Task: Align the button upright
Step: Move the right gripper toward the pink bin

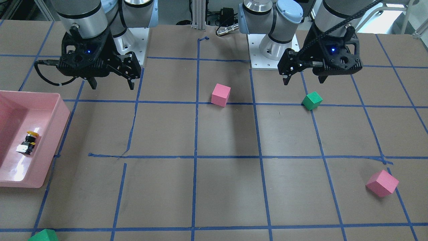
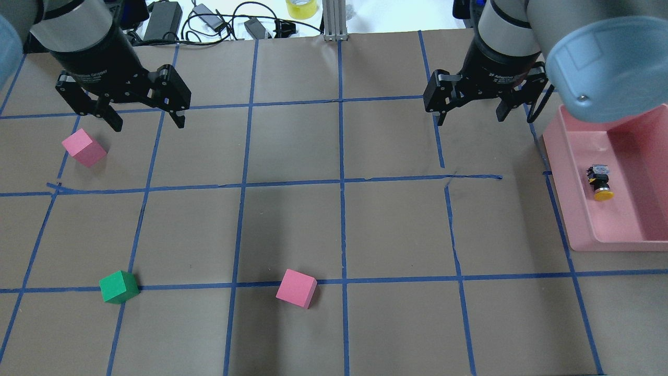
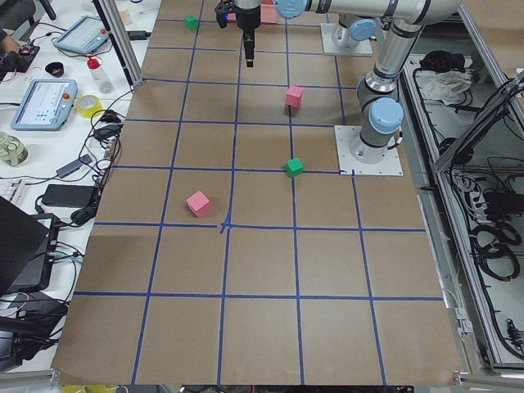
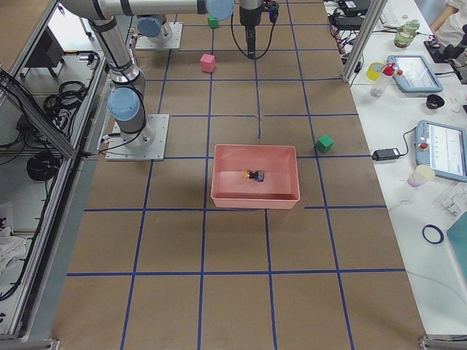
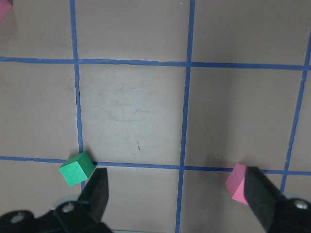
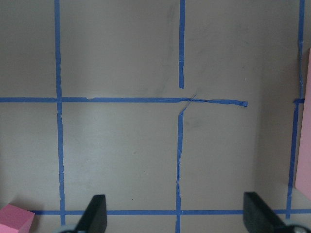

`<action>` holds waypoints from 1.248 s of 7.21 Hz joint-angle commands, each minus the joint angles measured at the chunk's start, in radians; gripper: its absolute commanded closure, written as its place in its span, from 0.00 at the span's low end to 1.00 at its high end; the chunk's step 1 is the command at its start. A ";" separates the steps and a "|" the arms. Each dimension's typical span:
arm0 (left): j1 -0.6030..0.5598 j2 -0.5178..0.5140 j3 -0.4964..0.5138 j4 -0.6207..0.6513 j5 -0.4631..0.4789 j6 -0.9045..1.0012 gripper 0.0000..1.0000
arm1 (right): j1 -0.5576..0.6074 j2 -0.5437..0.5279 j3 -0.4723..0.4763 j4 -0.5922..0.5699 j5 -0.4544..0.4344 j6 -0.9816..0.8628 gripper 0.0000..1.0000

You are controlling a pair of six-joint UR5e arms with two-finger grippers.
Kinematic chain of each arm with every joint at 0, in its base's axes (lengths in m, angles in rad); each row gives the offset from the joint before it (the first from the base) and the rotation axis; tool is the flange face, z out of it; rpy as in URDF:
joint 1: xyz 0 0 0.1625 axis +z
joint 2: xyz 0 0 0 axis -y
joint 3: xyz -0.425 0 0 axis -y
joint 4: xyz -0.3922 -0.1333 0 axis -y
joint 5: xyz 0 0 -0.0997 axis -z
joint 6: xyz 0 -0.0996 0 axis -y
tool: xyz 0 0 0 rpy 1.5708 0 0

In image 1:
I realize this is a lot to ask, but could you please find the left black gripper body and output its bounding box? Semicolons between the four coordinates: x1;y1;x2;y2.
277;23;363;77

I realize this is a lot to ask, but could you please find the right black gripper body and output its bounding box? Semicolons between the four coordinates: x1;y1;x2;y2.
56;26;141;80

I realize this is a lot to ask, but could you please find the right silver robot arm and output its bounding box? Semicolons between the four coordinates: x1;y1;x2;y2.
52;0;158;90

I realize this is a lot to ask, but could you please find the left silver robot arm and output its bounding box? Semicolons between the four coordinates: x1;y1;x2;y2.
237;0;379;85

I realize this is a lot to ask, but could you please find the green cube near left arm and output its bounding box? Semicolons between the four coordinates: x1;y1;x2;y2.
301;91;323;111

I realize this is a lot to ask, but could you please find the pink cube centre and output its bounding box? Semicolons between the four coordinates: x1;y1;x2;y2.
211;83;231;108

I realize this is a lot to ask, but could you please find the pink plastic bin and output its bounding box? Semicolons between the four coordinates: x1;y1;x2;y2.
0;91;70;188

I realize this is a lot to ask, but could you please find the green cube table edge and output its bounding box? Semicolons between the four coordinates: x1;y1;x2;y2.
28;229;59;241

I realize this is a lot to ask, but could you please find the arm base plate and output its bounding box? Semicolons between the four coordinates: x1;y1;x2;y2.
114;28;150;67
247;34;300;71

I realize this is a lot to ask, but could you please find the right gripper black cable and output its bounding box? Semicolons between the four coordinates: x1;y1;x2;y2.
33;60;79;86

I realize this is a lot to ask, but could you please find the left gripper braided cable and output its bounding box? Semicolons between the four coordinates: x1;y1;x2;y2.
296;0;383;61

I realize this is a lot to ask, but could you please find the aluminium frame post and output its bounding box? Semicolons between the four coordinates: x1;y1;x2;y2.
191;0;207;31

